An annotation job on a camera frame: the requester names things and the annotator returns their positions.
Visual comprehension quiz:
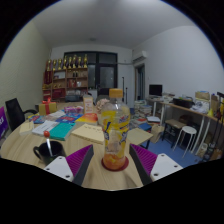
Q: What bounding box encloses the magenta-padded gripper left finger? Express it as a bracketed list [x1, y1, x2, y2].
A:
[43, 144, 95, 187]

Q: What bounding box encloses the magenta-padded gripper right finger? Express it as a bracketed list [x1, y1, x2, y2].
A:
[129, 143, 184, 186]

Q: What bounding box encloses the orange-capped yellow drink bottle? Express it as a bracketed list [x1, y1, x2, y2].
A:
[100, 88, 132, 172]

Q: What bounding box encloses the beige notebook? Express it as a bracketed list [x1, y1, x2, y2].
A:
[126, 127, 154, 146]

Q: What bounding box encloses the brown paper bag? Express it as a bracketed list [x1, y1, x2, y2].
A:
[150, 123, 165, 144]

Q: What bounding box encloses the pale yellow book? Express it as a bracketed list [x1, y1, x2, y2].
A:
[70, 123, 105, 146]

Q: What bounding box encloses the flat round red coaster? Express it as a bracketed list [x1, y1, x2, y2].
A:
[101, 155, 130, 173]

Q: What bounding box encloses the teal book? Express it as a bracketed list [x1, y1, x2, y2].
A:
[49, 122, 76, 142]

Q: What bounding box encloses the black mug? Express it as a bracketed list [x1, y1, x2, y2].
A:
[32, 140, 67, 167]

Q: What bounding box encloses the red-tipped stirrer stick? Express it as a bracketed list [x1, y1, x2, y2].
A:
[43, 130, 54, 158]

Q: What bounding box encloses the small wooden stool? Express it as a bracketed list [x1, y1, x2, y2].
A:
[163, 118, 183, 140]

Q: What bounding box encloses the blue printed book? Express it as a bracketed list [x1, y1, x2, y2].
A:
[54, 113, 83, 125]

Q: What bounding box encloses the orange and yellow book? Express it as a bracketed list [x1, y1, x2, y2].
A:
[75, 112, 99, 126]

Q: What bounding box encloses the white book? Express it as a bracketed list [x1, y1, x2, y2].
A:
[32, 119, 60, 137]

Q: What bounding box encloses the white round stool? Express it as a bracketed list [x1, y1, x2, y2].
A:
[174, 125, 198, 156]

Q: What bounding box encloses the stack of books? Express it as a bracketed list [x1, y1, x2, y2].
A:
[133, 99, 153, 120]

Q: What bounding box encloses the pink packet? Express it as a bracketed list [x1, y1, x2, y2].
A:
[63, 105, 84, 115]

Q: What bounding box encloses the orange carton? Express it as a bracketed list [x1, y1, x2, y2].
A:
[83, 96, 94, 115]

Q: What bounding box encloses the yellow gift box, red ribbon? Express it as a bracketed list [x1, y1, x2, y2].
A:
[38, 100, 58, 117]

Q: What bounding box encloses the pink flower bouquet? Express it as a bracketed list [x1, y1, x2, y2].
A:
[95, 97, 110, 114]

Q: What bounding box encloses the black printer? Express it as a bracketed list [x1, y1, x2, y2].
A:
[172, 97, 195, 109]

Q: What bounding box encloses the black computer monitor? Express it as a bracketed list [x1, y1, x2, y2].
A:
[148, 84, 164, 98]

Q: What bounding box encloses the black office chair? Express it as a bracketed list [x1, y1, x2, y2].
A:
[4, 97, 38, 132]

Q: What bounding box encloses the wooden shelf unit with trophies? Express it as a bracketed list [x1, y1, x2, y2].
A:
[42, 54, 89, 103]

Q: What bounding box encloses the cardboard box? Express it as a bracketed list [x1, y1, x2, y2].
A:
[194, 90, 211, 101]

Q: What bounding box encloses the dark-framed glass door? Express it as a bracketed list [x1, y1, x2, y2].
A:
[63, 50, 119, 98]

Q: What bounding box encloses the white air conditioner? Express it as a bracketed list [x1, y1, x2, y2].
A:
[131, 50, 148, 64]

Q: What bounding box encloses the long wooden wall desk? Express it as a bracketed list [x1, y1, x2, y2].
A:
[146, 96, 224, 158]

